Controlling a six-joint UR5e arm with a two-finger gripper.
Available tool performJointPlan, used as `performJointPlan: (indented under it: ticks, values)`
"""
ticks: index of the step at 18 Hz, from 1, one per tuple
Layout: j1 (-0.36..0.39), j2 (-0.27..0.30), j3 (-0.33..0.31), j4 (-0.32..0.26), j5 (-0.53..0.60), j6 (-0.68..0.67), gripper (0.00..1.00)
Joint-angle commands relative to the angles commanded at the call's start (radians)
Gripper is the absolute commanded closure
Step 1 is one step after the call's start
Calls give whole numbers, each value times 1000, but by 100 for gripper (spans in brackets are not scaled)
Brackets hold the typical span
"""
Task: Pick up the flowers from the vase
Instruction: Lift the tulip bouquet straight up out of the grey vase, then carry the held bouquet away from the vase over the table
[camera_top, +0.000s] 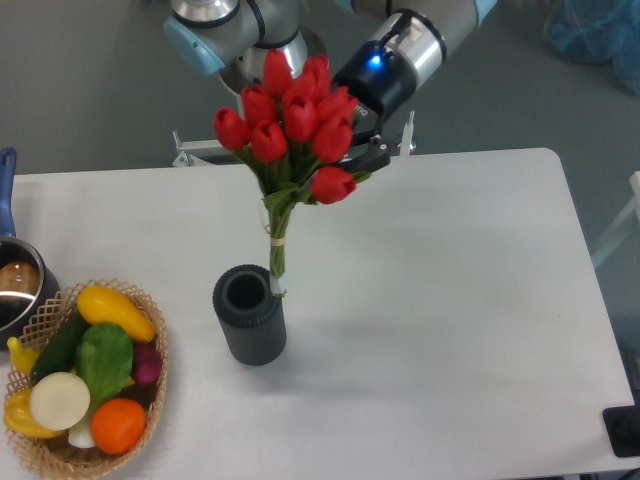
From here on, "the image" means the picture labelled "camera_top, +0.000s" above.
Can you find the yellow banana tip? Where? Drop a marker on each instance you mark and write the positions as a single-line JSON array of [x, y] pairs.
[[22, 358]]

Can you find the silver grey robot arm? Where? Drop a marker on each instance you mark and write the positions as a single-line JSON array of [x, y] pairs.
[[232, 38]]

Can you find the yellow squash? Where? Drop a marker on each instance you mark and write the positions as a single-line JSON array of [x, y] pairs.
[[99, 304]]

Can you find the yellow bell pepper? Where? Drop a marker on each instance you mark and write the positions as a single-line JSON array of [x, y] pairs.
[[18, 417]]

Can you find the white round onion slice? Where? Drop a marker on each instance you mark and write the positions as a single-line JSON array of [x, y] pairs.
[[59, 401]]

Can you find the purple red onion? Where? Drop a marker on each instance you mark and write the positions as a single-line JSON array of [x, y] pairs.
[[147, 364]]

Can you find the dark grey ribbed vase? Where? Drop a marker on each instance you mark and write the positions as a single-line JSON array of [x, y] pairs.
[[251, 317]]

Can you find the white frame at right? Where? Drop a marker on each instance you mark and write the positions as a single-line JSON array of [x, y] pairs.
[[621, 227]]

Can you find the green lettuce leaf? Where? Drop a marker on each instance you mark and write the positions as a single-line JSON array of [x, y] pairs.
[[104, 359]]

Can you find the black device at table edge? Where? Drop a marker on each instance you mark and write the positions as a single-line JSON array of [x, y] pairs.
[[622, 426]]

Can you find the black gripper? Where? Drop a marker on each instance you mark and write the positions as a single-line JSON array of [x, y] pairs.
[[382, 81]]

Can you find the green cucumber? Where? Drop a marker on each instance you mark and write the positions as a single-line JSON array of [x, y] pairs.
[[60, 352]]

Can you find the blue plastic bag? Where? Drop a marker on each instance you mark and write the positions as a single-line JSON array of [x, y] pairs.
[[597, 32]]

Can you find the red tulip bouquet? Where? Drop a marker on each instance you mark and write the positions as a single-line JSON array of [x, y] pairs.
[[292, 133]]

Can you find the orange fruit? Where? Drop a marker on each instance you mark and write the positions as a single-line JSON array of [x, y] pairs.
[[118, 425]]

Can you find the blue handled saucepan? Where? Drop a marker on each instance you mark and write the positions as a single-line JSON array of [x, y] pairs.
[[26, 281]]

